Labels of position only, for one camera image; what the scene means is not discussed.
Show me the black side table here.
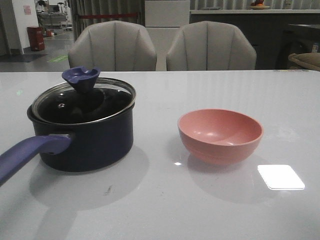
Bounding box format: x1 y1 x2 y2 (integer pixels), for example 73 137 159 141
275 24 320 70

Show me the dark kitchen counter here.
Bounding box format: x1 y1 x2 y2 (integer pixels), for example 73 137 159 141
190 9 320 70

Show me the left grey upholstered chair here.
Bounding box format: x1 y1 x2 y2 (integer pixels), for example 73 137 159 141
68 20 157 72

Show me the glass lid with blue knob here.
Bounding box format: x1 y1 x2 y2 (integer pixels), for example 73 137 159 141
31 66 136 125

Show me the red barrier belt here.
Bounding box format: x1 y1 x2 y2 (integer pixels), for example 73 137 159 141
77 12 139 19

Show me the white cabinet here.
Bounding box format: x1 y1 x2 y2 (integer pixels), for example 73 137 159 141
144 0 190 71

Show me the pink bowl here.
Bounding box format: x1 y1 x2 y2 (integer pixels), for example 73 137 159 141
177 108 264 166

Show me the beige sofa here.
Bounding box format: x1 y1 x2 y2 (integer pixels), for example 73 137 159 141
288 52 320 71

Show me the red box on floor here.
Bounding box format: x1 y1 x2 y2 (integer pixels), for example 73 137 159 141
27 26 45 52

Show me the right grey upholstered chair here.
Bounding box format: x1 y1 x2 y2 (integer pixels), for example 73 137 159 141
166 21 257 71

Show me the grey upholstered chair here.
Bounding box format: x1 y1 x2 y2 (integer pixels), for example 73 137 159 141
68 20 157 72
166 21 257 71

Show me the dark blue saucepan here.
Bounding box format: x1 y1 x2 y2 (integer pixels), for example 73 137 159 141
0 107 134 185

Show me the fruit plate on counter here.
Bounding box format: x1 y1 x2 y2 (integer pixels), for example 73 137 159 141
249 0 270 10

